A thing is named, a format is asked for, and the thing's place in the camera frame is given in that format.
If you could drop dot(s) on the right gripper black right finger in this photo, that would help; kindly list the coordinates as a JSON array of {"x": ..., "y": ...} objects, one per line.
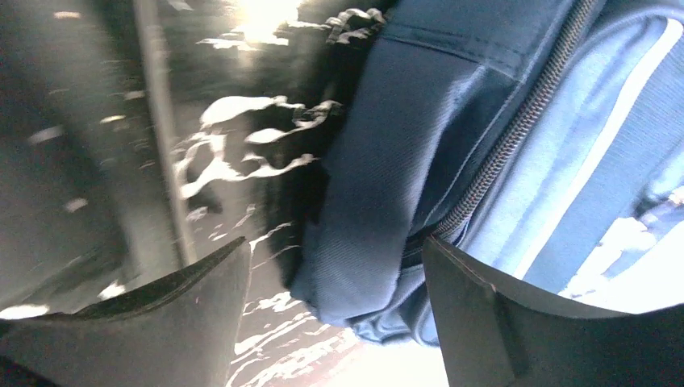
[{"x": 496, "y": 330}]

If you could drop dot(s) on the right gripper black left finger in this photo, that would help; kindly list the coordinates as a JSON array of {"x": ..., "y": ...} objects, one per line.
[{"x": 179, "y": 330}]

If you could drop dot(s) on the navy blue backpack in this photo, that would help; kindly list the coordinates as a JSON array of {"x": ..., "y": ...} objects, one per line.
[{"x": 519, "y": 131}]

